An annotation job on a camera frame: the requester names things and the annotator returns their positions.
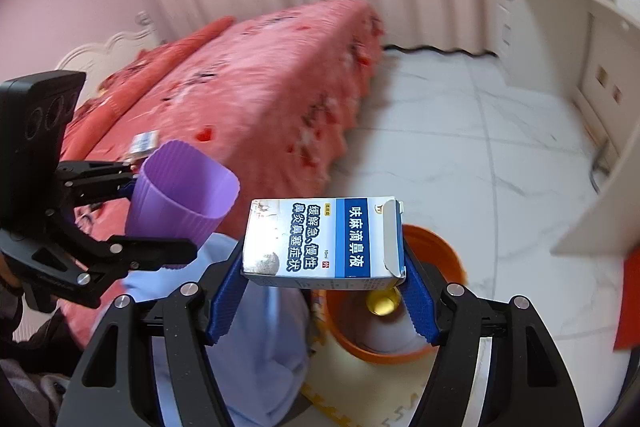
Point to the red box on floor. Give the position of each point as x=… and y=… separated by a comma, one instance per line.
x=630, y=302

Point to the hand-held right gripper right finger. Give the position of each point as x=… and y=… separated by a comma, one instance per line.
x=417, y=302

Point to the pink red printed blanket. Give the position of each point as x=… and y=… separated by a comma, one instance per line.
x=260, y=82

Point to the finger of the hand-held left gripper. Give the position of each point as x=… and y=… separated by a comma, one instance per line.
x=145, y=252
x=95, y=172

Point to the dark cloth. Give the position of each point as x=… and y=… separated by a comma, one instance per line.
x=40, y=357

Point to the white drawer cabinet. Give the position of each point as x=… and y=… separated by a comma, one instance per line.
x=545, y=47

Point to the small yellow bottle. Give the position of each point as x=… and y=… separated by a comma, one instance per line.
x=384, y=303

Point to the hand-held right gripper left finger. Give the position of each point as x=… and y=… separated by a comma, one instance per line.
x=227, y=302

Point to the wall socket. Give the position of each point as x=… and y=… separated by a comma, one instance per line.
x=602, y=75
x=618, y=94

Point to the white blue medicine box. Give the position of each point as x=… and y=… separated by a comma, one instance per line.
x=320, y=242

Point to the white carved headboard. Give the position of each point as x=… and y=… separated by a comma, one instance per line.
x=120, y=44

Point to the purple ribbed silicone cup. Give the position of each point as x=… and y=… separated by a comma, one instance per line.
x=190, y=187

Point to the small white blue box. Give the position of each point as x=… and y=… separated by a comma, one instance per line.
x=145, y=144

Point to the orange plastic bin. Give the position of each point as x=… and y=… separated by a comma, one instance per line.
x=440, y=252

